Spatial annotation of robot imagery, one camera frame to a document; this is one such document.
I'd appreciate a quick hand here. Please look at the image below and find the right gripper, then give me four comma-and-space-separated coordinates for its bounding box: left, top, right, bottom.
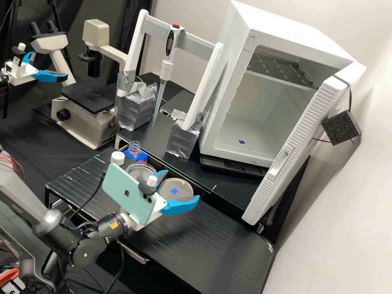
120, 169, 200, 232

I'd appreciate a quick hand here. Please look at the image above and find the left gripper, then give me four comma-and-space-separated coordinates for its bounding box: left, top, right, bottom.
4, 51, 69, 87

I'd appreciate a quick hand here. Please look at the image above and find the left phone holder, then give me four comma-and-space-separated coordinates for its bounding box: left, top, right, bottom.
11, 42, 27, 67

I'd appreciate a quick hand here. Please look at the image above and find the petri dish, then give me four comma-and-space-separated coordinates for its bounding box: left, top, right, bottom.
125, 163, 157, 185

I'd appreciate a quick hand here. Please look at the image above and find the blue bottle holder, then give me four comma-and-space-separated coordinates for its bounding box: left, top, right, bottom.
123, 149, 149, 163

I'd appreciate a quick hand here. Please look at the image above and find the black platform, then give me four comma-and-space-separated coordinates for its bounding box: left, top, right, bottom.
115, 113, 310, 245
45, 147, 275, 294
160, 90, 197, 116

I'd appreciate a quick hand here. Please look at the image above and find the small bottle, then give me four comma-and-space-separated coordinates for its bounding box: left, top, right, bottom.
128, 140, 143, 157

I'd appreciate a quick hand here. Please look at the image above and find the cream microscope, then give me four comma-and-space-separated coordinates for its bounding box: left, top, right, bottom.
29, 19, 130, 151

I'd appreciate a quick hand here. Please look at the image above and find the incubator door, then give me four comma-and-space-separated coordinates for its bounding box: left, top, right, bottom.
241, 61, 368, 226

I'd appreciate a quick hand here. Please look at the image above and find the pipette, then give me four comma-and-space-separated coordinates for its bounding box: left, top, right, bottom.
151, 23, 185, 127

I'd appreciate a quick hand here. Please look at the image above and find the white pipette stand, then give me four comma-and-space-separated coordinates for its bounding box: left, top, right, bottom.
115, 9, 225, 160

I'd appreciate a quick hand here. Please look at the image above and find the white incubator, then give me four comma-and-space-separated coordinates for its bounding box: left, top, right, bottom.
197, 0, 356, 173

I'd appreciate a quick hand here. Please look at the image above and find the right wrist camera phone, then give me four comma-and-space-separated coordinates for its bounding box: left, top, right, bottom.
101, 162, 160, 226

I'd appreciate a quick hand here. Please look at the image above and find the black cable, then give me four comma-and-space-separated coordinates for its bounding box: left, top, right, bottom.
68, 171, 107, 220

